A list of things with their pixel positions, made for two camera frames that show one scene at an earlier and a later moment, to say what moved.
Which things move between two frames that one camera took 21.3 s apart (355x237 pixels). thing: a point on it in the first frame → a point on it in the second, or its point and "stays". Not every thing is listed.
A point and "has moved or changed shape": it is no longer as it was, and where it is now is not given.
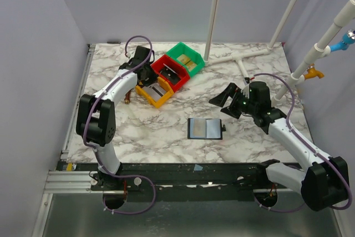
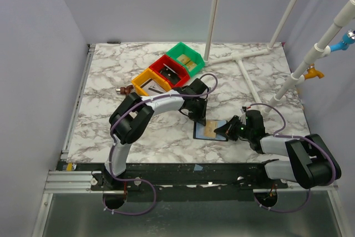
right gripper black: [235, 104] → [233, 126]
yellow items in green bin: [185, 60] stays
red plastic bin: [177, 67] stays
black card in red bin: [170, 74] stays
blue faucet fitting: [348, 38] stays
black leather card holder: [205, 128] has moved or changed shape
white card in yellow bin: [155, 91] stays
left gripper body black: [151, 75] → [197, 111]
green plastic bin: [191, 58] stays
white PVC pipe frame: [345, 14] stays
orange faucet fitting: [313, 72] stays
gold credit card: [199, 127] → [210, 126]
